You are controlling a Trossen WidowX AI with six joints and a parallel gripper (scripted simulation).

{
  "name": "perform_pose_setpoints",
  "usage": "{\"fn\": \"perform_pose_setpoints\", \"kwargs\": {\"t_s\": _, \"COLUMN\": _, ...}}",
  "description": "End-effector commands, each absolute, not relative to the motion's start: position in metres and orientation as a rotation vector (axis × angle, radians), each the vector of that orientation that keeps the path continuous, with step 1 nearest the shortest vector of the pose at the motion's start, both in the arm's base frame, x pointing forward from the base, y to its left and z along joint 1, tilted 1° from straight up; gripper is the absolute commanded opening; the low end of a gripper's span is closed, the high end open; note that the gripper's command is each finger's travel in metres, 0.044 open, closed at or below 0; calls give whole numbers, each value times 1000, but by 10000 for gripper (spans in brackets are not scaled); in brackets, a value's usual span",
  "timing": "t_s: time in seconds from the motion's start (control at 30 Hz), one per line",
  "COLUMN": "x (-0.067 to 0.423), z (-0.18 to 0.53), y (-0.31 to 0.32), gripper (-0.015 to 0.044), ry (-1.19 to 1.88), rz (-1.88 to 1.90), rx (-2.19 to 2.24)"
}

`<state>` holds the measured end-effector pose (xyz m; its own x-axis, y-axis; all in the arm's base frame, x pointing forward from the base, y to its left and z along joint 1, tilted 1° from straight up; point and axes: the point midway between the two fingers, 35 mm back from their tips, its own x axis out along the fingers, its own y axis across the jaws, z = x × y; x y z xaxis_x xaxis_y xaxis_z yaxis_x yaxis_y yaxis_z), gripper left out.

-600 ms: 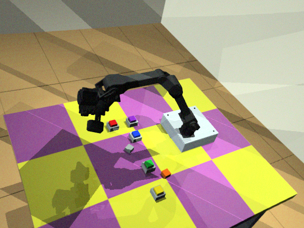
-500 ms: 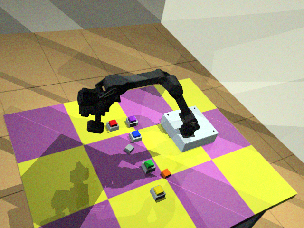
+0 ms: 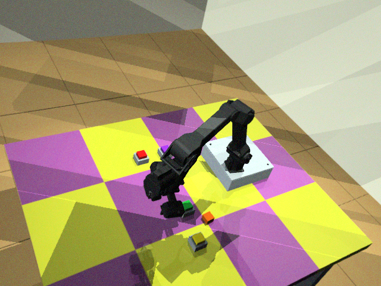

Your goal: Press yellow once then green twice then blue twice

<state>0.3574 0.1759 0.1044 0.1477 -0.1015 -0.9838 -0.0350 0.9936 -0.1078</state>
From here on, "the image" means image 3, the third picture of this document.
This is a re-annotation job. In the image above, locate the orange block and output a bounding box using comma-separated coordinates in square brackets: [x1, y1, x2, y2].
[202, 212, 214, 224]

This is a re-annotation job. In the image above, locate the red button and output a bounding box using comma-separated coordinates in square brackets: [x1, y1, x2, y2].
[133, 150, 149, 165]

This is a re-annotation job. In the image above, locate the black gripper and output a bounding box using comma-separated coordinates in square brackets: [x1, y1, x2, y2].
[150, 161, 185, 219]

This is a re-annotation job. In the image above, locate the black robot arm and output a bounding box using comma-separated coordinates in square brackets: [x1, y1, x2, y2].
[143, 99, 255, 201]

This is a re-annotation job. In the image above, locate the yellow button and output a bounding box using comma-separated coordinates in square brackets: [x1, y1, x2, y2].
[188, 232, 208, 252]

